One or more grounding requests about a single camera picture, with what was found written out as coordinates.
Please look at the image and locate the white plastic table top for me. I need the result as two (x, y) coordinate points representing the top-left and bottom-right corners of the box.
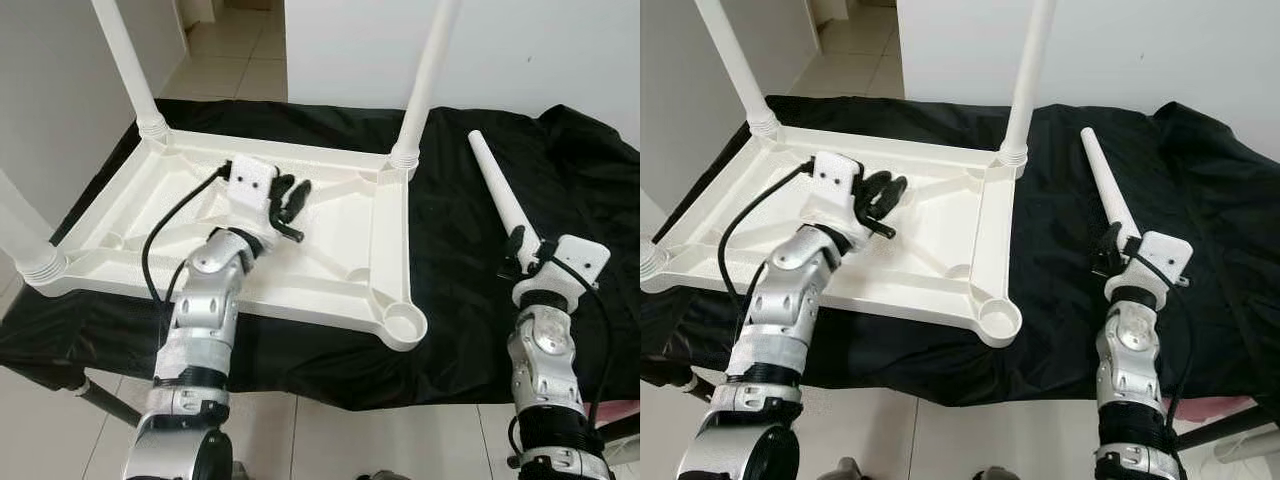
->
(640, 122), (1023, 349)
(30, 125), (429, 353)

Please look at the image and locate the black cloth cover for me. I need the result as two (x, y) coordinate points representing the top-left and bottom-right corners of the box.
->
(640, 95), (1280, 411)
(0, 97), (641, 413)

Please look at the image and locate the black metal stand leg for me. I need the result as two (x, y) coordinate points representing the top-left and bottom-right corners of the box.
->
(660, 375), (716, 403)
(75, 375), (141, 429)
(590, 410), (641, 446)
(1175, 405), (1280, 451)

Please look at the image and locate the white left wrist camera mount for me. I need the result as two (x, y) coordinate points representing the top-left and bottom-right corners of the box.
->
(808, 150), (863, 226)
(228, 155), (281, 233)

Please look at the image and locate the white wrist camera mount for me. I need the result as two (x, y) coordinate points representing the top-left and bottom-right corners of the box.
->
(515, 235), (613, 306)
(808, 150), (863, 226)
(1105, 230), (1194, 306)
(228, 155), (281, 233)

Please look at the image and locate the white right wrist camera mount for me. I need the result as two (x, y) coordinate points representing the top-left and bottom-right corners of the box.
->
(515, 235), (613, 306)
(1105, 230), (1194, 306)

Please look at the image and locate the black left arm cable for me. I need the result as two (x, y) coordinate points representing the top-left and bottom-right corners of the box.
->
(140, 160), (236, 306)
(715, 158), (816, 301)

